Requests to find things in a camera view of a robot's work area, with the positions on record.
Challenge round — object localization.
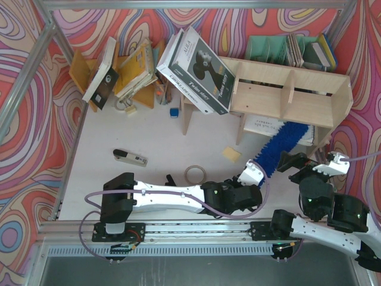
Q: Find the blue microfibre duster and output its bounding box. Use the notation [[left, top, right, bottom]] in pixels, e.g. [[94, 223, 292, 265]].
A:
[[254, 122, 308, 178]]

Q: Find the black T-shaped plastic piece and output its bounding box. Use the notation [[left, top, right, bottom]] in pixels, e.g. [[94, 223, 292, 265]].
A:
[[165, 174, 177, 186]]

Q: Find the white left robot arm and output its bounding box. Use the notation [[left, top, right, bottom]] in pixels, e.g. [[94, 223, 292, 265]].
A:
[[100, 169, 264, 235]]

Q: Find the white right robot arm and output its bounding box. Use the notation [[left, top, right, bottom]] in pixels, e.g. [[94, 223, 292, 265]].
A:
[[270, 151, 380, 272]]

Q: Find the wooden bookshelf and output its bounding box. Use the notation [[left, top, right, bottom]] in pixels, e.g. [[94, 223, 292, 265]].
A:
[[180, 55, 354, 159]]

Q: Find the spiral notebook under shelf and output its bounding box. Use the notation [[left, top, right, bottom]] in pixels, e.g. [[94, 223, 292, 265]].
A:
[[243, 115, 314, 146]]

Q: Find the yellow sticky note pad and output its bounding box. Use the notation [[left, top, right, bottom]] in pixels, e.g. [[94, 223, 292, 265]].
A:
[[222, 147, 241, 163]]

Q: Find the masking tape roll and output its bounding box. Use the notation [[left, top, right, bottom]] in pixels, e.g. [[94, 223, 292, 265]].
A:
[[184, 165, 207, 185]]

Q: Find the blue stamp block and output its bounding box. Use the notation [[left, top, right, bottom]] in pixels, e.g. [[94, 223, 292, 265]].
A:
[[170, 108, 179, 118]]

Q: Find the grey book in organiser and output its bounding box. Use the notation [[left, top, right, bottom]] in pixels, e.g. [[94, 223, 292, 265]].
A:
[[302, 42, 330, 72]]

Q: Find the brown card stack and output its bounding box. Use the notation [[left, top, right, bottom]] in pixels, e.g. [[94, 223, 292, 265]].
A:
[[286, 33, 304, 68]]

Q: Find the green desk organiser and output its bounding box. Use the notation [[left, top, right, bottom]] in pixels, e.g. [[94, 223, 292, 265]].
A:
[[244, 36, 326, 72]]

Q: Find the blue yellow book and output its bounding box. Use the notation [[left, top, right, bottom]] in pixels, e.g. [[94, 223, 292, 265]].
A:
[[317, 33, 338, 72]]

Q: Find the pencils bundle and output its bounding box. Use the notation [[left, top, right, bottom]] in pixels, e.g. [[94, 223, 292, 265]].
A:
[[154, 80, 172, 105]]

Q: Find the black white Twins story book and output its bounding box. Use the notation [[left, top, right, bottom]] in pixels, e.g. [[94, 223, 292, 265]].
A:
[[169, 26, 235, 115]]

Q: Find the white Chokladfabriken book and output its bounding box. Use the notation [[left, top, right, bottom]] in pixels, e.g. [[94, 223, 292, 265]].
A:
[[157, 29, 214, 114]]

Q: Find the yellow worn books stack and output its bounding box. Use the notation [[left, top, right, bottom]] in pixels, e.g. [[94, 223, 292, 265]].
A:
[[114, 38, 157, 101]]

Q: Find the white book with black cover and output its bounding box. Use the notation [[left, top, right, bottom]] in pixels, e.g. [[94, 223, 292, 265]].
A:
[[82, 37, 119, 110]]

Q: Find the yellow wooden book stand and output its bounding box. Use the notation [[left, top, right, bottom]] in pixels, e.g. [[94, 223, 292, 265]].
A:
[[69, 39, 165, 111]]

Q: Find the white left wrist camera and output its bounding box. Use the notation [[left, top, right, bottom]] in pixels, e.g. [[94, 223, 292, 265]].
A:
[[237, 160, 264, 186]]

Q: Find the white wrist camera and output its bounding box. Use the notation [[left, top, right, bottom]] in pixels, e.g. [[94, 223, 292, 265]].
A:
[[237, 160, 264, 186], [313, 151, 350, 176]]

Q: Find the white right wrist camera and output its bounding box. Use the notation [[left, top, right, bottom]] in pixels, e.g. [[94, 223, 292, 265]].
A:
[[313, 151, 350, 176]]

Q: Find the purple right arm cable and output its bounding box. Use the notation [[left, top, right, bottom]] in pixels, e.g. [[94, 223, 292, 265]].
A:
[[342, 150, 381, 209]]

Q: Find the padlock with ring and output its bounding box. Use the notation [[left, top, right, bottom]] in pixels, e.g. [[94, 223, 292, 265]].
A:
[[114, 98, 136, 115]]

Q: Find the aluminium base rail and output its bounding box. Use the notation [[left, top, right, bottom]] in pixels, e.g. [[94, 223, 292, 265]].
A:
[[38, 217, 364, 257]]

